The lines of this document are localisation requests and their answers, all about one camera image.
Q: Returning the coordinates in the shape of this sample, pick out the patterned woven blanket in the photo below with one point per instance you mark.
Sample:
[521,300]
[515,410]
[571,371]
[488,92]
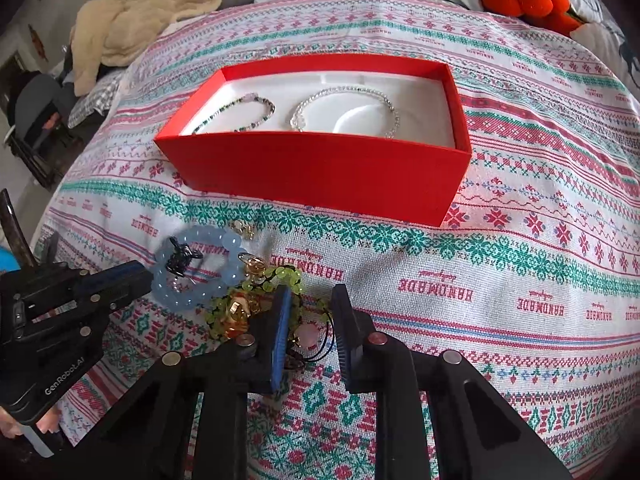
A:
[500,285]

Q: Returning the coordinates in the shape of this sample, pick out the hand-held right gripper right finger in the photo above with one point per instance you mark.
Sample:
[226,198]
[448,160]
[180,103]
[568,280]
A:
[344,340]

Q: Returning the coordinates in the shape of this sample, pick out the red wall ornament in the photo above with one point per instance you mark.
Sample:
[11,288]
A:
[38,42]

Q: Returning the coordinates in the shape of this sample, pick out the amber gold charm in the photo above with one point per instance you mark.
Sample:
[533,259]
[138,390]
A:
[237,312]

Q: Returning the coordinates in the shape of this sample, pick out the red jewelry box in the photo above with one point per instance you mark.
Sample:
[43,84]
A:
[310,170]

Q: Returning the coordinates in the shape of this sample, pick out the beige fleece blanket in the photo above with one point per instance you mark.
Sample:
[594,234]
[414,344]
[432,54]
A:
[125,20]

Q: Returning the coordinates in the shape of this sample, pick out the black hair claw clip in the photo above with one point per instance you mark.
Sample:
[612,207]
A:
[180,257]

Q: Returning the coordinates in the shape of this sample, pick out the dark folding chair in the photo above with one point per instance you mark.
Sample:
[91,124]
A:
[35,110]

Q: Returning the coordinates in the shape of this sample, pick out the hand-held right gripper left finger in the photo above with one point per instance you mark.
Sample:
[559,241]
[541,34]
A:
[282,340]

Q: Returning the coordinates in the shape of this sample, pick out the person's left hand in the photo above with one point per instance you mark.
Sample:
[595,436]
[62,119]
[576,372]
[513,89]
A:
[50,421]

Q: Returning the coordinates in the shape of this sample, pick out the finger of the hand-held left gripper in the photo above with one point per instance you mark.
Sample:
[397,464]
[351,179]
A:
[120,274]
[120,295]

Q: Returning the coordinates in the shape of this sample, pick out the white deer print pillow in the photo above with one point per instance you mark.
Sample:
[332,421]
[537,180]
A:
[605,45]

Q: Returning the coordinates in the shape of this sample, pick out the dark rod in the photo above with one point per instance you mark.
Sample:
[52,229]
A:
[12,227]

